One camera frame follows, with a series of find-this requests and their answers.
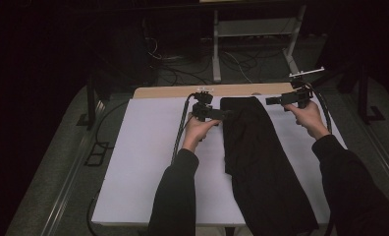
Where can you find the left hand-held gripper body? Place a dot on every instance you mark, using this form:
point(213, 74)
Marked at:
point(204, 109)

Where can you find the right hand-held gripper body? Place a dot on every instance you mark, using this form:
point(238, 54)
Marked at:
point(299, 96)

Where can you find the black shirt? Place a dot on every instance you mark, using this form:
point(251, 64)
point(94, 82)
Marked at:
point(264, 164)

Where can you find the person's left hand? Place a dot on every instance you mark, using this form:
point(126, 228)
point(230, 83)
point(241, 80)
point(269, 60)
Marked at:
point(199, 129)

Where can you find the person's right hand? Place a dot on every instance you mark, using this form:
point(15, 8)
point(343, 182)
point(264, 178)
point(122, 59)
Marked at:
point(308, 119)

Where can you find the white metal stand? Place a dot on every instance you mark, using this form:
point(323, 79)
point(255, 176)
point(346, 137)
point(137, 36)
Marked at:
point(216, 49)

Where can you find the black metal stand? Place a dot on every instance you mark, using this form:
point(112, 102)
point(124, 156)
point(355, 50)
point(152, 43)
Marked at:
point(364, 95)
point(91, 101)

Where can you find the white table cover sheet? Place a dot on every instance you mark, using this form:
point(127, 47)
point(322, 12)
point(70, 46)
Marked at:
point(143, 157)

